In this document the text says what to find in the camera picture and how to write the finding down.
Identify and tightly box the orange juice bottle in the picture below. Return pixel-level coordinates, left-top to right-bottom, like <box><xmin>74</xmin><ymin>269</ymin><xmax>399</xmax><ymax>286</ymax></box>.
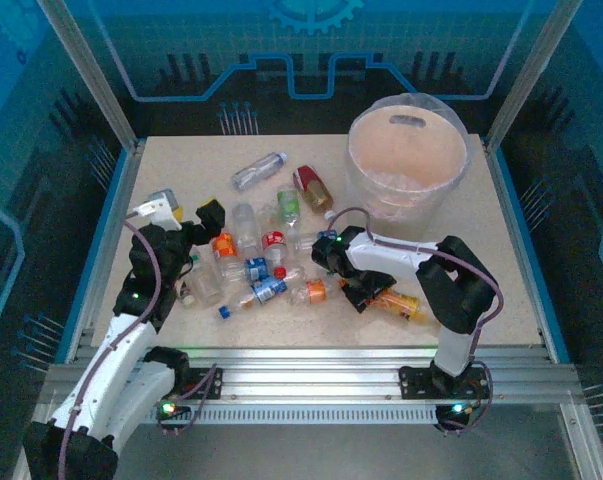
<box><xmin>368</xmin><ymin>288</ymin><xmax>430</xmax><ymax>325</ymax></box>

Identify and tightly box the orange label bottle yellow cap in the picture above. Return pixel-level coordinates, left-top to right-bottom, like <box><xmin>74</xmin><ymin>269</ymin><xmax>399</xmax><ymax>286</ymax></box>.
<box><xmin>210</xmin><ymin>231</ymin><xmax>243</xmax><ymax>284</ymax></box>

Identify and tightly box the plain clear plastic bottle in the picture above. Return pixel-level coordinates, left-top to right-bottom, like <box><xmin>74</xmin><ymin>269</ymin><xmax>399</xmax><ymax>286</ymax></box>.
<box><xmin>230</xmin><ymin>201</ymin><xmax>260</xmax><ymax>254</ymax></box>

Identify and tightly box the amber tea bottle red label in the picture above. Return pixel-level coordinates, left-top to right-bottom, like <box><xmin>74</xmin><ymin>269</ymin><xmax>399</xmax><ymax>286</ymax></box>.
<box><xmin>291</xmin><ymin>164</ymin><xmax>338</xmax><ymax>222</ymax></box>

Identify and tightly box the clear plastic jar bottle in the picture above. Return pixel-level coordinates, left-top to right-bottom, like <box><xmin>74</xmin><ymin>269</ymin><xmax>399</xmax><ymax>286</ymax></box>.
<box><xmin>180</xmin><ymin>267</ymin><xmax>223</xmax><ymax>307</ymax></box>

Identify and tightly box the clear water bottle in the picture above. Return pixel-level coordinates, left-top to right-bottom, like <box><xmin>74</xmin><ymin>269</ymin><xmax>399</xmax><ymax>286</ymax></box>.
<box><xmin>230</xmin><ymin>151</ymin><xmax>289</xmax><ymax>192</ymax></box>

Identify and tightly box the green label plastic bottle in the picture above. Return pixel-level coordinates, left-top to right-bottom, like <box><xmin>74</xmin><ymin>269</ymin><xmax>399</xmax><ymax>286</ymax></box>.
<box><xmin>275</xmin><ymin>184</ymin><xmax>303</xmax><ymax>236</ymax></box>

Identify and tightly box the small blue label bottle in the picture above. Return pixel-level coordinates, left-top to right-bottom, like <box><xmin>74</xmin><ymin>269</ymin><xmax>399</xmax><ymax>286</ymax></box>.
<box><xmin>233</xmin><ymin>255</ymin><xmax>274</xmax><ymax>284</ymax></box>

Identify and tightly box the white plastic bin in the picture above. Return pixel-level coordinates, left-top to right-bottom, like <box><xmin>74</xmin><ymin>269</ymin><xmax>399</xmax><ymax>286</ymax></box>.
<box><xmin>344</xmin><ymin>92</ymin><xmax>471</xmax><ymax>227</ymax></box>

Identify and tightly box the arm base LED board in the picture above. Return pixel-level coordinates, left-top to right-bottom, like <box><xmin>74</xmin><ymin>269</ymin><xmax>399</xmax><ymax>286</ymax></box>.
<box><xmin>155</xmin><ymin>399</ymin><xmax>192</xmax><ymax>422</ymax></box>
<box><xmin>434</xmin><ymin>399</ymin><xmax>475</xmax><ymax>424</ymax></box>

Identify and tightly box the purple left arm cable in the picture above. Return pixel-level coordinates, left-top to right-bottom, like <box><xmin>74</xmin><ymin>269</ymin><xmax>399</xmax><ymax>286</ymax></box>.
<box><xmin>55</xmin><ymin>209</ymin><xmax>226</xmax><ymax>480</ymax></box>

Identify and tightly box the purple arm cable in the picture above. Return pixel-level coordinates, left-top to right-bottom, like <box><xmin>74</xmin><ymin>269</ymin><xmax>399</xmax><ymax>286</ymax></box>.
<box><xmin>55</xmin><ymin>209</ymin><xmax>226</xmax><ymax>480</ymax></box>
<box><xmin>324</xmin><ymin>206</ymin><xmax>506</xmax><ymax>434</ymax></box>

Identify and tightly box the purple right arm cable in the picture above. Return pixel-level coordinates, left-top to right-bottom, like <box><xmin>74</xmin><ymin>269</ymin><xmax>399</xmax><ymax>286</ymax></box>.
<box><xmin>324</xmin><ymin>206</ymin><xmax>506</xmax><ymax>434</ymax></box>

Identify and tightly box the aluminium table side rail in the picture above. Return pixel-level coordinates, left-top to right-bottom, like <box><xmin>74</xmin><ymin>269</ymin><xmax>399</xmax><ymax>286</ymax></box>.
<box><xmin>482</xmin><ymin>138</ymin><xmax>573</xmax><ymax>365</ymax></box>
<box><xmin>55</xmin><ymin>138</ymin><xmax>148</xmax><ymax>365</ymax></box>

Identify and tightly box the aluminium front rail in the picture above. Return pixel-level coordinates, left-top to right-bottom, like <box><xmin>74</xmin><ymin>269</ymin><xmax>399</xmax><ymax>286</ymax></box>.
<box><xmin>45</xmin><ymin>346</ymin><xmax>582</xmax><ymax>407</ymax></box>

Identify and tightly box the white slotted cable duct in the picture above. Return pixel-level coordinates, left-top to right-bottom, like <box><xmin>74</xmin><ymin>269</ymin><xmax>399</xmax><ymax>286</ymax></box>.
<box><xmin>60</xmin><ymin>403</ymin><xmax>482</xmax><ymax>426</ymax></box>

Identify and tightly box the aluminium frame post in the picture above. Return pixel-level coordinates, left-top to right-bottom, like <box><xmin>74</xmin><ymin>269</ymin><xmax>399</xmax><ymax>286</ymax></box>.
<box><xmin>483</xmin><ymin>0</ymin><xmax>587</xmax><ymax>154</ymax></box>
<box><xmin>34</xmin><ymin>0</ymin><xmax>147</xmax><ymax>154</ymax></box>

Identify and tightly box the aluminium frame leg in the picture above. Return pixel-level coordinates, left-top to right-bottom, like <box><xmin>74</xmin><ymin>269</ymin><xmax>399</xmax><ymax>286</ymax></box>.
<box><xmin>559</xmin><ymin>402</ymin><xmax>603</xmax><ymax>480</ymax></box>

